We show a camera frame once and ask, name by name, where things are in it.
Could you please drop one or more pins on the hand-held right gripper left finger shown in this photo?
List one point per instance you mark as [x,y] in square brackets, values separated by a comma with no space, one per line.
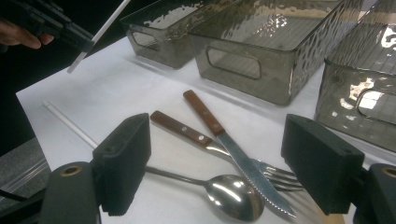
[124,161]

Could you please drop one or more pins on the grey mesh tray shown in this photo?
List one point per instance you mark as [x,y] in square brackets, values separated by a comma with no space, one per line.
[274,84]
[162,49]

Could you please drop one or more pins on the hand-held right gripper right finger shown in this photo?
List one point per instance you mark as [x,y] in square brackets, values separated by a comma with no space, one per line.
[323,165]

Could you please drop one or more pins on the metal spoon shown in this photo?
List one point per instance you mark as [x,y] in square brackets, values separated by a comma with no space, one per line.
[233,196]

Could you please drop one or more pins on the clear straw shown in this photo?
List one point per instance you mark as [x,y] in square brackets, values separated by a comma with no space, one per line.
[68,123]

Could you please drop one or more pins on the metal floor rail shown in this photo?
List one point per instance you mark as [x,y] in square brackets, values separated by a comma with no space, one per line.
[25,179]

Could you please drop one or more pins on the clear grey plastic bin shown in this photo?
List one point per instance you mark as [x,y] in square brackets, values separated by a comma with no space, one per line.
[342,109]

